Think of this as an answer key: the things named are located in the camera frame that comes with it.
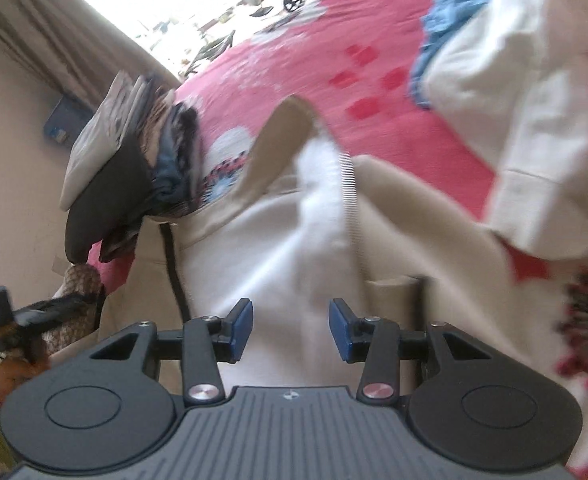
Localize red floral bedsheet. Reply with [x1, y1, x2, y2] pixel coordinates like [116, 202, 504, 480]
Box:
[86, 0, 588, 480]

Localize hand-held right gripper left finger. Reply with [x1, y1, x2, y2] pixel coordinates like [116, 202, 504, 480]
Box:
[89, 298, 253, 407]

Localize stack of folded clothes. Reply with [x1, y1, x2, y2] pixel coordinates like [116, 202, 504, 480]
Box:
[59, 71, 210, 263]

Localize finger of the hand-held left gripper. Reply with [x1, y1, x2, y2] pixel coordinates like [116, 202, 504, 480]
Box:
[14, 294, 102, 328]

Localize white garment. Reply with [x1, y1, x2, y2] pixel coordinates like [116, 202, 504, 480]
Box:
[426, 0, 588, 261]

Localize blue wall box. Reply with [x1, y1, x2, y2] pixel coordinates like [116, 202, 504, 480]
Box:
[43, 94, 92, 143]

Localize beige knit sweater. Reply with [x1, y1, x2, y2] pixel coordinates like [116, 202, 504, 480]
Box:
[49, 265, 107, 361]

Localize beige zip jacket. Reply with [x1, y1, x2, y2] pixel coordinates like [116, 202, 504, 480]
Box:
[96, 95, 587, 411]

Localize blue knitted garment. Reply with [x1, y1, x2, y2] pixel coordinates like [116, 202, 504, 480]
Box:
[409, 0, 500, 111]

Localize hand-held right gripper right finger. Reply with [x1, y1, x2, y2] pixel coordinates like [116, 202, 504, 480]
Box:
[328, 298, 495, 408]

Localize beige curtain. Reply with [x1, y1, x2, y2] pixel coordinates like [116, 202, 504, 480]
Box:
[0, 0, 180, 111]

